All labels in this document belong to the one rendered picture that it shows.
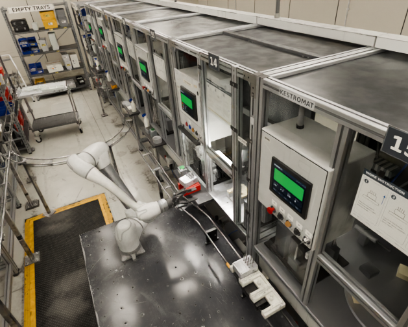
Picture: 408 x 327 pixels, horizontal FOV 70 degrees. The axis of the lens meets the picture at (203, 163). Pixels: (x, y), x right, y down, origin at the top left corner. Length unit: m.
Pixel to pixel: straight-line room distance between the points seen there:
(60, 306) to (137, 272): 1.10
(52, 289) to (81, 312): 0.43
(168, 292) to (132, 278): 0.29
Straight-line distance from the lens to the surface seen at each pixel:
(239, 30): 2.57
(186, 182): 2.36
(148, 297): 2.13
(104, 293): 2.24
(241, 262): 1.92
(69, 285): 3.28
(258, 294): 1.86
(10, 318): 2.69
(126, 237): 2.21
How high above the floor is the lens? 2.46
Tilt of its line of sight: 34 degrees down
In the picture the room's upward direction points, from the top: 4 degrees counter-clockwise
